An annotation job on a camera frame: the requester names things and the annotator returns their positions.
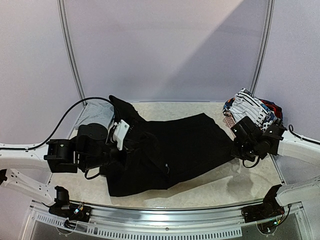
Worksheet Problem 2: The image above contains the black shirt with buttons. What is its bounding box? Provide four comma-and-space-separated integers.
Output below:
100, 95, 233, 197

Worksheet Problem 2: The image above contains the grey tank top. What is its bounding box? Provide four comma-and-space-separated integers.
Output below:
74, 100, 115, 130

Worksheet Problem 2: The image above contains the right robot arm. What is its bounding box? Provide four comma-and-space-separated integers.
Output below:
230, 122, 320, 218

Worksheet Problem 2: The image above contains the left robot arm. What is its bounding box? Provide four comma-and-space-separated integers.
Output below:
0, 120, 130, 217

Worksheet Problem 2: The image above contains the pink perforated laundry basket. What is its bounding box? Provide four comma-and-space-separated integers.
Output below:
224, 115, 236, 129

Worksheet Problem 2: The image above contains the white striped garment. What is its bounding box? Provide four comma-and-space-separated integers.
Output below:
229, 88, 275, 128

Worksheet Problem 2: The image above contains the colourful patterned garment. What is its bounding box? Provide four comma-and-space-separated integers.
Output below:
222, 98, 282, 132

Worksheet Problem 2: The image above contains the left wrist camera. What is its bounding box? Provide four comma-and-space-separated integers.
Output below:
106, 119, 130, 151

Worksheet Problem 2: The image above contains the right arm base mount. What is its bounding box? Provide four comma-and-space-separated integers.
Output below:
241, 203, 289, 225

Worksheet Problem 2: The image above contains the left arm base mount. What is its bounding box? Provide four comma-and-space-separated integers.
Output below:
48, 202, 93, 223

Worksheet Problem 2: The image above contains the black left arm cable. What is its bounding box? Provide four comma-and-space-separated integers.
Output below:
0, 96, 113, 181

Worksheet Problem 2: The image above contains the aluminium front rail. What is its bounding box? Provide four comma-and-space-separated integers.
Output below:
27, 192, 308, 240

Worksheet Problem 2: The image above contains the right aluminium corner post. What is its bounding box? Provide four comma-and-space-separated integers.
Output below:
249, 0, 275, 94

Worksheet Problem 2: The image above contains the aluminium corner post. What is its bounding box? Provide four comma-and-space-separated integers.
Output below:
249, 0, 275, 94
57, 0, 86, 100

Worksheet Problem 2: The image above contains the left aluminium corner post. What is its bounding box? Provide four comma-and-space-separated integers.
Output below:
57, 0, 86, 100

